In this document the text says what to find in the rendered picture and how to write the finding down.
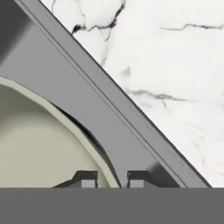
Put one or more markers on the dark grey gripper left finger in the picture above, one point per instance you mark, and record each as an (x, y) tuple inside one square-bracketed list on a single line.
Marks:
[(86, 177)]

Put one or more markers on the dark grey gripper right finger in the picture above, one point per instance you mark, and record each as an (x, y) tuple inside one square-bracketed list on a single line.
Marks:
[(138, 176)]

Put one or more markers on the cream ceramic bowl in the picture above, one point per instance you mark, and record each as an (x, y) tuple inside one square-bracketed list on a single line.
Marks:
[(43, 140)]

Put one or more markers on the stainless steel sink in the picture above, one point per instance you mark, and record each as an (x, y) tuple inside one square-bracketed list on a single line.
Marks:
[(87, 96)]

